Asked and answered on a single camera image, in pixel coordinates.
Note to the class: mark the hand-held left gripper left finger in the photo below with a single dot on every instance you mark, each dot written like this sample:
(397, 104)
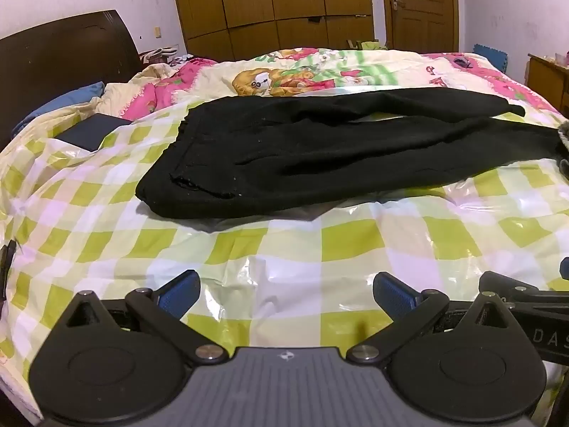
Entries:
(180, 294)

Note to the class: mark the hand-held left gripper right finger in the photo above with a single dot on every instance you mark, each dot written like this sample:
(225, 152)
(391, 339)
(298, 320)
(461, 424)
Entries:
(394, 294)

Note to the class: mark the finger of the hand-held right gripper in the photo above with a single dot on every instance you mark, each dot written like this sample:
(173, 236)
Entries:
(565, 267)
(515, 287)

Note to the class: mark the black pants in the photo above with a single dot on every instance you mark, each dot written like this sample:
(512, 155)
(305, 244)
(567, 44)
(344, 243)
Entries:
(320, 151)

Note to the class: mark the green checked plastic sheet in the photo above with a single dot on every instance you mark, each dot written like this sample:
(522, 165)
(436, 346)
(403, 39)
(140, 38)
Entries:
(311, 244)

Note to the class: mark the dark grey folded cloth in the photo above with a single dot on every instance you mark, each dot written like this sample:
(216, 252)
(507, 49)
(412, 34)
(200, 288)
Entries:
(564, 140)

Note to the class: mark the black object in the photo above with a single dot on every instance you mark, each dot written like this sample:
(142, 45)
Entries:
(6, 267)

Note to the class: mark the wooden nightstand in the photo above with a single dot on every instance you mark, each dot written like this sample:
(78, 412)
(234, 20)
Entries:
(547, 78)

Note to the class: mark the blue foam mat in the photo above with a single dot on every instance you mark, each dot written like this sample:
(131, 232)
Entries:
(488, 55)

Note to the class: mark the blue pillow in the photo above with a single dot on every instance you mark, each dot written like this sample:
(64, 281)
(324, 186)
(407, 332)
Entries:
(58, 102)

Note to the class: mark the small dark object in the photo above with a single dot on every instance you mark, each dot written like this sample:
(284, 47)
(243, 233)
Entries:
(462, 62)

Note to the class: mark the cartoon printed quilt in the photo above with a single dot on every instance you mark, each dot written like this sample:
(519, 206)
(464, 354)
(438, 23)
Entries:
(311, 71)

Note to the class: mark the striped cloth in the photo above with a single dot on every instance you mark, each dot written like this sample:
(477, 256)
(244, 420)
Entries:
(161, 52)

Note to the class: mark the green cloth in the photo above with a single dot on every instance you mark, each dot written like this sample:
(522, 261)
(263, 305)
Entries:
(370, 45)

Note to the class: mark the dark wooden headboard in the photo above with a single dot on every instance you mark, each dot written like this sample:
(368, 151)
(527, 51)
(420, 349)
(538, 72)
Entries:
(58, 58)

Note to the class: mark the wooden door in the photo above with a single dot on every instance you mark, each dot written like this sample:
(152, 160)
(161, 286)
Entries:
(424, 9)

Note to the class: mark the wooden wardrobe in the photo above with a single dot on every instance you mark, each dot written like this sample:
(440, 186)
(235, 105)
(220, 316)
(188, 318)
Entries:
(275, 0)

